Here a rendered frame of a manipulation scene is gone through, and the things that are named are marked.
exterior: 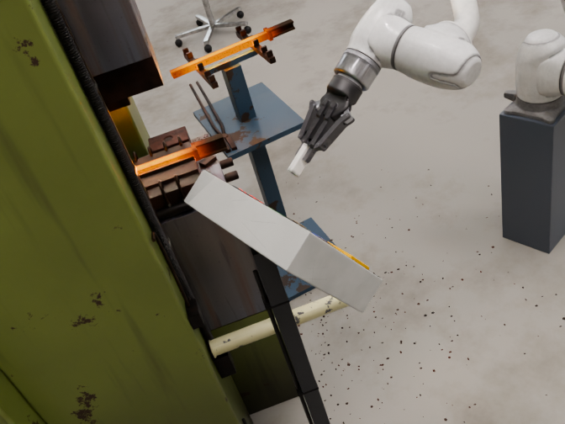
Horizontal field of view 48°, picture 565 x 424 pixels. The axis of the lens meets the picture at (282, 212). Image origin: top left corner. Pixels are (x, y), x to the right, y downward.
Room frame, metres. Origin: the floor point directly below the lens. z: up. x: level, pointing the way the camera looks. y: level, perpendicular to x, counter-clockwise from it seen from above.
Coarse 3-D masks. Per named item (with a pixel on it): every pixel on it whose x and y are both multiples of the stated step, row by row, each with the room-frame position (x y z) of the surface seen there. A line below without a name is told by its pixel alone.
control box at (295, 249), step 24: (192, 192) 1.11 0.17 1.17; (216, 192) 1.06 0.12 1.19; (240, 192) 1.02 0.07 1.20; (216, 216) 1.01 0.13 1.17; (240, 216) 0.97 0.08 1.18; (264, 216) 0.94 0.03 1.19; (240, 240) 0.93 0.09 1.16; (264, 240) 0.89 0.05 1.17; (288, 240) 0.86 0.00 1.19; (312, 240) 0.84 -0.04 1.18; (288, 264) 0.82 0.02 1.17; (312, 264) 0.84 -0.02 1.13; (336, 264) 0.86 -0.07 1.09; (336, 288) 0.86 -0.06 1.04; (360, 288) 0.88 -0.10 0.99
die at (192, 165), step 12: (156, 156) 1.61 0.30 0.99; (192, 156) 1.53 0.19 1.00; (156, 168) 1.53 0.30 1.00; (168, 168) 1.53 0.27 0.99; (180, 168) 1.51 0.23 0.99; (192, 168) 1.49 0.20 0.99; (144, 180) 1.51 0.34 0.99; (156, 180) 1.49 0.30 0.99; (168, 180) 1.48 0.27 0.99; (180, 180) 1.47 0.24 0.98; (192, 180) 1.45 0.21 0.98; (156, 192) 1.45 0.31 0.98; (168, 192) 1.43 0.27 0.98; (156, 204) 1.43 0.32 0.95
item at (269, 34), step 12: (276, 24) 2.15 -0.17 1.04; (288, 24) 2.14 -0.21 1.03; (252, 36) 2.12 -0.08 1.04; (264, 36) 2.11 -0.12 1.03; (276, 36) 2.12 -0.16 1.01; (228, 48) 2.09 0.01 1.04; (240, 48) 2.09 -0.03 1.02; (204, 60) 2.06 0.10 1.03; (216, 60) 2.06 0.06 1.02; (180, 72) 2.03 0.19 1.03
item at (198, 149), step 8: (216, 136) 1.57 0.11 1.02; (192, 144) 1.58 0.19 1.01; (200, 144) 1.55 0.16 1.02; (208, 144) 1.56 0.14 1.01; (216, 144) 1.56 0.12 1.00; (224, 144) 1.56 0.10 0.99; (176, 152) 1.57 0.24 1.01; (184, 152) 1.55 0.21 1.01; (192, 152) 1.55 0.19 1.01; (200, 152) 1.56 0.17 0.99; (208, 152) 1.56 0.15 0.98; (216, 152) 1.55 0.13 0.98; (160, 160) 1.55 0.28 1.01; (168, 160) 1.54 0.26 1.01; (176, 160) 1.54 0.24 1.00; (144, 168) 1.54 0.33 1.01; (152, 168) 1.54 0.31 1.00
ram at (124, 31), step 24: (72, 0) 1.38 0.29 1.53; (96, 0) 1.38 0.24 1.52; (120, 0) 1.39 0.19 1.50; (72, 24) 1.38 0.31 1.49; (96, 24) 1.38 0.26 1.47; (120, 24) 1.38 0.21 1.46; (96, 48) 1.38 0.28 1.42; (120, 48) 1.38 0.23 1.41; (144, 48) 1.39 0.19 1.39; (96, 72) 1.38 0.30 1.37
